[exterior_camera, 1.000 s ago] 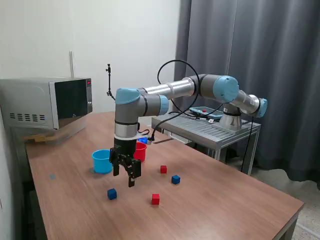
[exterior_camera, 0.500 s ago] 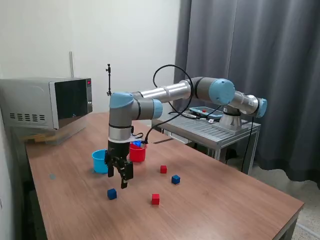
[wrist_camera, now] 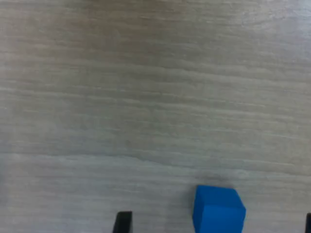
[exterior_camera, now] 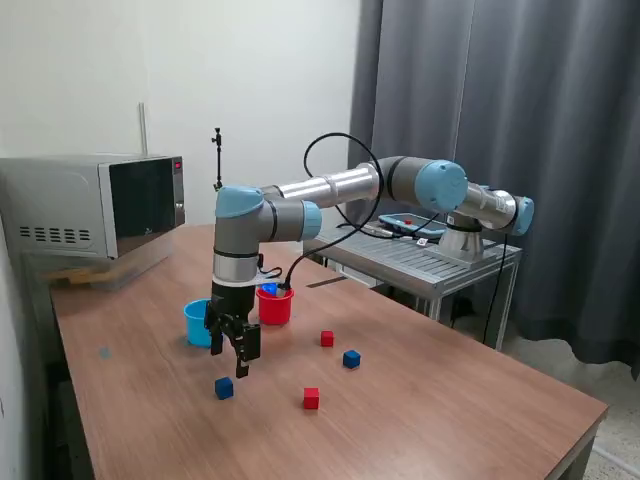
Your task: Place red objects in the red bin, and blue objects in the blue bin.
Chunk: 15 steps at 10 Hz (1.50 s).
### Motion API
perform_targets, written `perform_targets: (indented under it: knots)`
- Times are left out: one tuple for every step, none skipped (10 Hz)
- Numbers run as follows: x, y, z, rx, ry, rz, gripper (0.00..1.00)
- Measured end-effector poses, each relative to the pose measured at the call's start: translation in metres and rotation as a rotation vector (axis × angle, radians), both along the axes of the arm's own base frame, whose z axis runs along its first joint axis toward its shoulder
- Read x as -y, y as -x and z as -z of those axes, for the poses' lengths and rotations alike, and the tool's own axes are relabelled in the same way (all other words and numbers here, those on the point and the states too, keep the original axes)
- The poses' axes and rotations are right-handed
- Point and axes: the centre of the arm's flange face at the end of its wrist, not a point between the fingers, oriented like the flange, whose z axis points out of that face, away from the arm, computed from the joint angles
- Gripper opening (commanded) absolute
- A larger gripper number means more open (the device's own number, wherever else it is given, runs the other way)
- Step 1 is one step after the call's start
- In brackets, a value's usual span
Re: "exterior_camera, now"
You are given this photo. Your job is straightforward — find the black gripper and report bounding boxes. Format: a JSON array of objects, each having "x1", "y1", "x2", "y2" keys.
[{"x1": 204, "y1": 281, "x2": 263, "y2": 380}]

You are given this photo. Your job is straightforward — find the blue plastic bin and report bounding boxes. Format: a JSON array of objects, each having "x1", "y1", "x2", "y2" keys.
[{"x1": 183, "y1": 298, "x2": 214, "y2": 349}]

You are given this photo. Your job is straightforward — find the red plastic bin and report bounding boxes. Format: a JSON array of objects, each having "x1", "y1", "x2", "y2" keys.
[{"x1": 255, "y1": 287, "x2": 295, "y2": 326}]

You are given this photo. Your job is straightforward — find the wooden block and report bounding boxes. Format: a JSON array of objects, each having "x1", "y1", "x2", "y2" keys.
[{"x1": 40, "y1": 267, "x2": 97, "y2": 290}]

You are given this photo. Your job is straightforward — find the grey metal robot stand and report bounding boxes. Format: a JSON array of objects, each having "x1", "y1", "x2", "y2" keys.
[{"x1": 302, "y1": 227, "x2": 524, "y2": 351}]

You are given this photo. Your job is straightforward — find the blue teach pendant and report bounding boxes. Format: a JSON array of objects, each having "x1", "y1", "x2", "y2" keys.
[{"x1": 377, "y1": 212, "x2": 447, "y2": 239}]

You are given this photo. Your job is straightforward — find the silver microwave oven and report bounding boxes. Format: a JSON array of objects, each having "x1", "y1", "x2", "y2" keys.
[{"x1": 0, "y1": 154, "x2": 187, "y2": 261}]

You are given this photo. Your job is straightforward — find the grey curtain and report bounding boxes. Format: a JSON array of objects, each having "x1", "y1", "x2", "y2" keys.
[{"x1": 346, "y1": 0, "x2": 640, "y2": 381}]

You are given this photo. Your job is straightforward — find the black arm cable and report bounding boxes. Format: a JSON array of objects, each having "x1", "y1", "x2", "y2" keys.
[{"x1": 282, "y1": 132, "x2": 441, "y2": 294}]

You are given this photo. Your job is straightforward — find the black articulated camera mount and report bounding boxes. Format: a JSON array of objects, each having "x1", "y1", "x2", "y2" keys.
[{"x1": 209, "y1": 127, "x2": 226, "y2": 194}]

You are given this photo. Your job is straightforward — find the white floor cable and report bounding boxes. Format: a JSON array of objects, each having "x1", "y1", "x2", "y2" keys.
[{"x1": 594, "y1": 447, "x2": 640, "y2": 474}]

